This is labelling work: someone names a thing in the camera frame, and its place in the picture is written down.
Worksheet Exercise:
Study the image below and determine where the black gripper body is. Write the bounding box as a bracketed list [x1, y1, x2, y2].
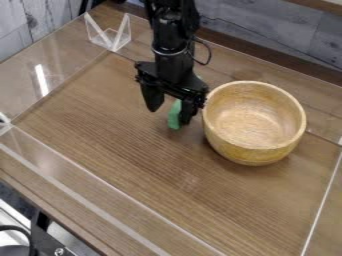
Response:
[135, 48, 208, 109]

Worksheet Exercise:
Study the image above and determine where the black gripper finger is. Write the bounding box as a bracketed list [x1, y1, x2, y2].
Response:
[179, 99, 198, 125]
[140, 82, 164, 112]

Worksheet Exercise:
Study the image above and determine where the green rectangular stick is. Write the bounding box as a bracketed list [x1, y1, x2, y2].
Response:
[167, 99, 182, 130]

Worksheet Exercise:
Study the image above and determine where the light wooden bowl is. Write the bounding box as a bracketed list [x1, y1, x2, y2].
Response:
[202, 81, 307, 166]

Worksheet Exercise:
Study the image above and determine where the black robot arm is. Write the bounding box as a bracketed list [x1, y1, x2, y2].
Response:
[135, 0, 212, 125]

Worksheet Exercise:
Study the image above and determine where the black metal table leg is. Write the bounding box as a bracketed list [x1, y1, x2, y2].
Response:
[31, 211, 76, 256]

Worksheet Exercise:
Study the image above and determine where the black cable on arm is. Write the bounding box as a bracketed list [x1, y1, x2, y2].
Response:
[188, 36, 212, 66]

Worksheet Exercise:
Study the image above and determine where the clear acrylic corner bracket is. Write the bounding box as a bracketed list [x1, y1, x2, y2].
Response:
[84, 13, 131, 52]

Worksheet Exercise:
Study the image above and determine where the clear acrylic barrier frame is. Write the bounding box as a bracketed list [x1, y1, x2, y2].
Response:
[0, 18, 342, 256]

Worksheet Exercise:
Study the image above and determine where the black cable near floor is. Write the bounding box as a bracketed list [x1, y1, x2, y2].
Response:
[0, 223, 41, 256]

